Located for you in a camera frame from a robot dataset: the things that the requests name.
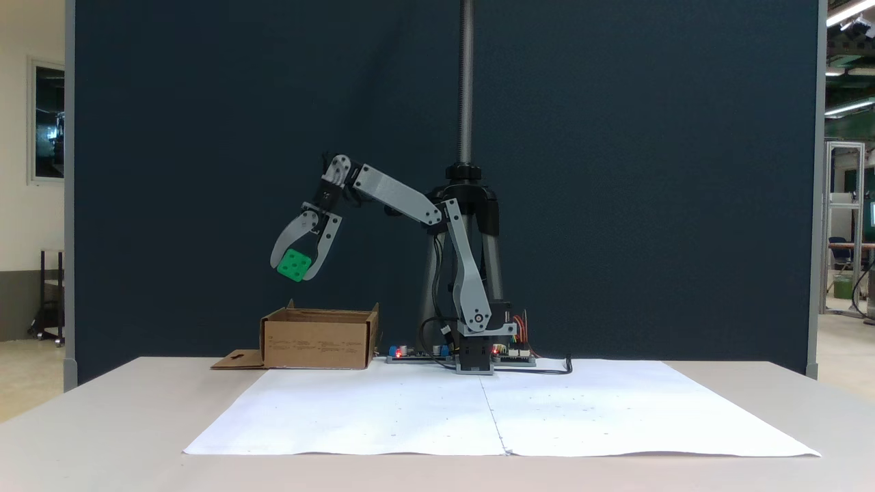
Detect grey straight fixed gripper finger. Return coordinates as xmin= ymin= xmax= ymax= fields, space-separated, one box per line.
xmin=303 ymin=213 xmax=343 ymax=282

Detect grey curved moving gripper finger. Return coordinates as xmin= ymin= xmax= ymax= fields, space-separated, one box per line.
xmin=271 ymin=208 xmax=321 ymax=270

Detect green dice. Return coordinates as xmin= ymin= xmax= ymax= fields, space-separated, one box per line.
xmin=276 ymin=248 xmax=313 ymax=283

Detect brown cardboard box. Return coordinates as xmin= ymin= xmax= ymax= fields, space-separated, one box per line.
xmin=211 ymin=299 xmax=381 ymax=370

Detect dark blue partition panel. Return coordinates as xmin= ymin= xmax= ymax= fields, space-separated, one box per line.
xmin=65 ymin=0 xmax=828 ymax=392

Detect blue power circuit board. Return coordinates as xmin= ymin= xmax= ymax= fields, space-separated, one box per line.
xmin=386 ymin=345 xmax=453 ymax=364

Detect white paper sheet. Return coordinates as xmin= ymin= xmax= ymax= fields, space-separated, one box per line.
xmin=183 ymin=358 xmax=821 ymax=457

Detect black tripod with metal column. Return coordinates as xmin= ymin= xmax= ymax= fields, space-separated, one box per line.
xmin=383 ymin=0 xmax=510 ymax=346

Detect black metal rack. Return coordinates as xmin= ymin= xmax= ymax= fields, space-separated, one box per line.
xmin=27 ymin=249 xmax=66 ymax=347

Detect blue chair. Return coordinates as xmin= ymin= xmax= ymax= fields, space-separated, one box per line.
xmin=829 ymin=236 xmax=853 ymax=274

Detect black looping arm cable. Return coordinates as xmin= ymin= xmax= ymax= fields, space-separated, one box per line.
xmin=431 ymin=232 xmax=457 ymax=322

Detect black base motor cable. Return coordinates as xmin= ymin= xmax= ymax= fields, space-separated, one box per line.
xmin=418 ymin=316 xmax=460 ymax=371

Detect circuit board with coloured wires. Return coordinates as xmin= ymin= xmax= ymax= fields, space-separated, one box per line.
xmin=492 ymin=345 xmax=538 ymax=368

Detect framed wall window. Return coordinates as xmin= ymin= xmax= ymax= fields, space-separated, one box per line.
xmin=27 ymin=57 xmax=66 ymax=185

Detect aluminium profile frame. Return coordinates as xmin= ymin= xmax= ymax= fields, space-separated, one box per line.
xmin=824 ymin=140 xmax=867 ymax=316

